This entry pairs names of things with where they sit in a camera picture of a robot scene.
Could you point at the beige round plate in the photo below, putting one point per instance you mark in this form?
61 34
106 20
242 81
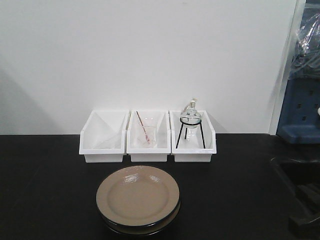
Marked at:
138 195
142 230

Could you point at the glass beaker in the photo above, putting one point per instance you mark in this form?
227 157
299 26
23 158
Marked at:
151 128

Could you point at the middle white plastic bin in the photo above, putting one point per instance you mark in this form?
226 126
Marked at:
134 138

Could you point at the white plastic bin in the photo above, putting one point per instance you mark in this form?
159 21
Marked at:
103 137
134 138
191 150

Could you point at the red glass stirring rod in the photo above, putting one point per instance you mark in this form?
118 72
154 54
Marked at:
148 140

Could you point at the glass alcohol lamp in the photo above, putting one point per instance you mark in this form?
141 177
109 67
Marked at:
191 112

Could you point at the right white plastic bin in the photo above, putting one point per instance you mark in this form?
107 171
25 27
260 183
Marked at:
191 150

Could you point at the left white plastic bin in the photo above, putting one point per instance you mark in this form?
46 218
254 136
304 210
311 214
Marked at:
103 137

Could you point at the grey blue drying pegboard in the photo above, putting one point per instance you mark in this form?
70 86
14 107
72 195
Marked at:
299 121

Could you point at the black lab sink basin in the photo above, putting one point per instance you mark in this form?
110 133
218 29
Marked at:
301 176

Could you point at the plastic bag of pegs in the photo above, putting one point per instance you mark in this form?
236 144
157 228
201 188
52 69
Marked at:
306 58

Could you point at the black gripper at edge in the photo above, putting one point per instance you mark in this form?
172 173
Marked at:
309 225

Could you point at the black wire tripod stand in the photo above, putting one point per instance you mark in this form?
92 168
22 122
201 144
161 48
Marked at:
190 124

